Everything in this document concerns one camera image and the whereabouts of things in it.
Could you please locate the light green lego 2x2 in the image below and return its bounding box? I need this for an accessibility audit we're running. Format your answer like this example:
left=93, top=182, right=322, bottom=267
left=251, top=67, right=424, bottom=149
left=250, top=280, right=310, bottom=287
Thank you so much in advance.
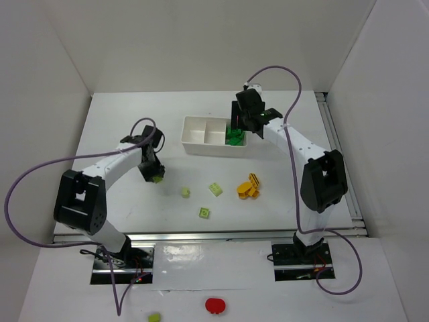
left=198, top=207, right=210, bottom=219
left=151, top=176, right=164, bottom=184

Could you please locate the dark green lego 2x2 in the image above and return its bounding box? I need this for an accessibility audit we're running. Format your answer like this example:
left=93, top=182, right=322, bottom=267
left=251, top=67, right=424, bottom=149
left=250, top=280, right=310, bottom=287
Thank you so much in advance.
left=225, top=138, right=243, bottom=146
left=226, top=126, right=245, bottom=140

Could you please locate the light green lego small cube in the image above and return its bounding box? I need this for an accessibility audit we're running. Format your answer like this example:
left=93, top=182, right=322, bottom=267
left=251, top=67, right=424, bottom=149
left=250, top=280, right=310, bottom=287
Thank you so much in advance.
left=181, top=187, right=190, bottom=199

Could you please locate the yellow black striped lego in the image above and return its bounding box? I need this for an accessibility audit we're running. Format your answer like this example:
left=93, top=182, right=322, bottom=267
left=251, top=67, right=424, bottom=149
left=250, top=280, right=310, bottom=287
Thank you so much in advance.
left=249, top=173, right=261, bottom=189

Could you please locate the light green lego 2x2 front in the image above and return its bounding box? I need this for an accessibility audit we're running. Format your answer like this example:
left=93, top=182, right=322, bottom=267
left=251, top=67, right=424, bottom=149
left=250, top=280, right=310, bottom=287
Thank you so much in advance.
left=198, top=207, right=210, bottom=219

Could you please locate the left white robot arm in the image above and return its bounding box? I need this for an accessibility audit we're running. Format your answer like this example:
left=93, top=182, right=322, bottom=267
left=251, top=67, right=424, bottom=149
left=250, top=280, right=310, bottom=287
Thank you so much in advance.
left=54, top=125, right=165, bottom=263

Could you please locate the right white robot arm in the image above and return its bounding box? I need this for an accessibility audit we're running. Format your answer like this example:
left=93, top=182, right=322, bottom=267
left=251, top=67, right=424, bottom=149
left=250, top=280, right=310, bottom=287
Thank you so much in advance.
left=231, top=85, right=348, bottom=258

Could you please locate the white three-compartment container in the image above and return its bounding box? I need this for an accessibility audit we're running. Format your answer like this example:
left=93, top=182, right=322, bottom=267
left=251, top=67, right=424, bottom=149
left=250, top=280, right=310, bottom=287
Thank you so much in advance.
left=181, top=116, right=248, bottom=158

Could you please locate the yellow oval lego plate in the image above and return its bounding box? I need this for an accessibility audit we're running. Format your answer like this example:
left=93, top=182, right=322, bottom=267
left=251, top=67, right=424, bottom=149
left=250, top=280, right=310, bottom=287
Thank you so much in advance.
left=237, top=182, right=253, bottom=199

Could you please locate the yellow lego small brick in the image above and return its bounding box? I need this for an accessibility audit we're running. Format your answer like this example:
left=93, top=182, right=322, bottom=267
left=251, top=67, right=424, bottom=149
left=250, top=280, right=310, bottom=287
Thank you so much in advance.
left=249, top=188, right=259, bottom=199

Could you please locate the lime lego on front shelf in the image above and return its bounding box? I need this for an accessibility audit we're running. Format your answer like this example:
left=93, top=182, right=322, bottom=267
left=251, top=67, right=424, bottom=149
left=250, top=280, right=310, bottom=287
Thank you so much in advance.
left=147, top=313, right=161, bottom=322

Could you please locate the red round lego piece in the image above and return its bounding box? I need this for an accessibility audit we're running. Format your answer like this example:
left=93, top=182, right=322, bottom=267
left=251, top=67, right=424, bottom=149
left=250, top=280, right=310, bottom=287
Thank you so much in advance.
left=204, top=297, right=227, bottom=315

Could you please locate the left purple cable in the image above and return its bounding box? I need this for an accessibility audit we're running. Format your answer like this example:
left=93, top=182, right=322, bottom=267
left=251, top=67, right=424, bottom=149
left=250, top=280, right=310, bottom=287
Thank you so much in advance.
left=3, top=117, right=160, bottom=317

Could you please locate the purple cable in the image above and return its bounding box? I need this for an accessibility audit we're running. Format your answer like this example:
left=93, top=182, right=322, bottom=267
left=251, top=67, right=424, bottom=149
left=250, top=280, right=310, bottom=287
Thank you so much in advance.
left=244, top=65, right=364, bottom=296
left=3, top=117, right=160, bottom=317

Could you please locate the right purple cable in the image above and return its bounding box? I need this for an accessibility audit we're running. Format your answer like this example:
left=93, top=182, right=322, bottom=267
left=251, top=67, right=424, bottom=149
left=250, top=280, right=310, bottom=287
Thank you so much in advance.
left=244, top=65, right=364, bottom=296

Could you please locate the aluminium rail right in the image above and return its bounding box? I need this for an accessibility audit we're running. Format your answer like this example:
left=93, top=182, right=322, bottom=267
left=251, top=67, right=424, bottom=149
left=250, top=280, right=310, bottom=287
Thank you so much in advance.
left=315, top=92, right=368, bottom=237

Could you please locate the aluminium rail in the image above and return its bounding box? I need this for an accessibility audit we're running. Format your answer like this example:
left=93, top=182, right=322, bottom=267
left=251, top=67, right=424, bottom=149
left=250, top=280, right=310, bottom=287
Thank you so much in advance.
left=315, top=92, right=368, bottom=237
left=53, top=227, right=368, bottom=244

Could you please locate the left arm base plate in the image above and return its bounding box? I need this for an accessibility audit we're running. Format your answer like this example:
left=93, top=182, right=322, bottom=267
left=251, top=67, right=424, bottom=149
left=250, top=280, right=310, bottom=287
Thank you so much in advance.
left=79, top=246, right=155, bottom=285

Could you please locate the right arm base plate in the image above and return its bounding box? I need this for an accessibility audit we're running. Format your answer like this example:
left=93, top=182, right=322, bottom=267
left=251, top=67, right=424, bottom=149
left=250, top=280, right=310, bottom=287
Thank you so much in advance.
left=266, top=243, right=335, bottom=282

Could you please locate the aluminium rail front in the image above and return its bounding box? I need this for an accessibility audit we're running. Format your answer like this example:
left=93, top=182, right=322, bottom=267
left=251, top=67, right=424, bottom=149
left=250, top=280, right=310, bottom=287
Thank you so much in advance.
left=53, top=227, right=368, bottom=244

